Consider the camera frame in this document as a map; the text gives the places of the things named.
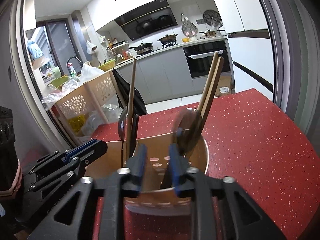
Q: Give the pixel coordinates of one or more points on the beige perforated storage cart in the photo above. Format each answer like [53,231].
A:
[87,98]

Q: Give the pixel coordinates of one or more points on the pot with lid on stove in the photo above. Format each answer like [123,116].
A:
[168,40]

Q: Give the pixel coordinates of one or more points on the cardboard box on floor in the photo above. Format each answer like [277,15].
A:
[224,86]

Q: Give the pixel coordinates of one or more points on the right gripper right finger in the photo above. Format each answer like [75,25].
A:
[220,208]

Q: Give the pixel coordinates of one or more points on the black range hood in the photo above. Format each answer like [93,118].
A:
[147,19]

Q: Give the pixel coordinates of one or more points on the black handled steel spoon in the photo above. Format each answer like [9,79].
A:
[121,132]

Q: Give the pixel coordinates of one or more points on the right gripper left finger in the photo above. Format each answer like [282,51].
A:
[95,210]

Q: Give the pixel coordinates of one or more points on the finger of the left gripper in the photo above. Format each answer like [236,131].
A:
[91,145]

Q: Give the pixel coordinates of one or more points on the bamboo chopstick blue tip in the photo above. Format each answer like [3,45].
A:
[208,82]

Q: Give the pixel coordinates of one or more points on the black wok on stove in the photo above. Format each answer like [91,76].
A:
[143,48]

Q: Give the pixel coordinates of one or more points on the beige utensil holder caddy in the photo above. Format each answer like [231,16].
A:
[152,200]

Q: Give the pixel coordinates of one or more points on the dark handled metal spoon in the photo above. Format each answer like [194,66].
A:
[187,130]

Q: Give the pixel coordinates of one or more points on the black hanging cloth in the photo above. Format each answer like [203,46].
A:
[139,106]

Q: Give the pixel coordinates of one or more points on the long bamboo chopstick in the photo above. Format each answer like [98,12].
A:
[130,110]

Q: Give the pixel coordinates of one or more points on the built-in black oven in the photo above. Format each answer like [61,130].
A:
[199,57]

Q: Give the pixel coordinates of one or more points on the black kitchen faucet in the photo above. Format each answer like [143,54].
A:
[74,65]

